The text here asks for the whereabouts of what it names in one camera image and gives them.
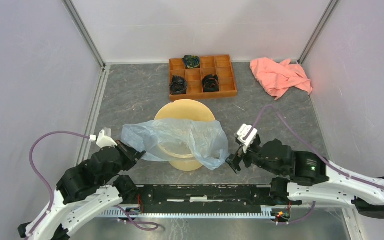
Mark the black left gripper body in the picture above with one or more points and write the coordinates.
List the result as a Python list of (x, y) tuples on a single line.
[(127, 160)]

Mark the rolled tie black orange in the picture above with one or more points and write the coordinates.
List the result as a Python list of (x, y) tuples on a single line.
[(210, 83)]

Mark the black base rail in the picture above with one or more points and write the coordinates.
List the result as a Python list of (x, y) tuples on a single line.
[(200, 199)]

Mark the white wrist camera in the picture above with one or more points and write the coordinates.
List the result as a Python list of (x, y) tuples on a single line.
[(245, 136), (103, 139)]

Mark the rolled tie dark blue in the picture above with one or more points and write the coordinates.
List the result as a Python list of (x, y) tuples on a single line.
[(178, 85)]

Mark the left corner aluminium post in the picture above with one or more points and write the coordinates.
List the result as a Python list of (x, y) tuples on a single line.
[(81, 27)]

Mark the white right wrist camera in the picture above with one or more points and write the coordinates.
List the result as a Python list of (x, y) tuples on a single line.
[(245, 136)]

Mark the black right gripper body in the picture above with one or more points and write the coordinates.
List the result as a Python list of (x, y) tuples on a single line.
[(253, 155)]

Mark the wooden compartment tray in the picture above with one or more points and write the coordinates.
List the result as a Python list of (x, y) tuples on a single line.
[(220, 65)]

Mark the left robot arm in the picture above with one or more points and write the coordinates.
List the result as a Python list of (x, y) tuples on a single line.
[(84, 192)]

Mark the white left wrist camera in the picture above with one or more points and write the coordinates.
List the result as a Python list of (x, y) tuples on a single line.
[(103, 139)]

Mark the rolled tie blue yellow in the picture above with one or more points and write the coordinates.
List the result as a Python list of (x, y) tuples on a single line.
[(191, 61)]

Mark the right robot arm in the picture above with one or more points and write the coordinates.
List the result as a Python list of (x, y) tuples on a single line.
[(301, 176)]

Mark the yellow plastic trash bin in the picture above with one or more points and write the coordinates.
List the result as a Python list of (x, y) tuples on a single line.
[(183, 109)]

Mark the right corner aluminium post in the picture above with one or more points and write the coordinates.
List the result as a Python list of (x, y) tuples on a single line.
[(318, 30)]

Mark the corner aluminium post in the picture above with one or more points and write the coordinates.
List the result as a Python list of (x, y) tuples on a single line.
[(81, 27), (318, 30)]

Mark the translucent blue trash bag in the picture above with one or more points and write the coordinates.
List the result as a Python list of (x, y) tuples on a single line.
[(174, 140)]

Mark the pink cloth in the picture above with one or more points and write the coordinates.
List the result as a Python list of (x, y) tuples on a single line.
[(277, 77)]

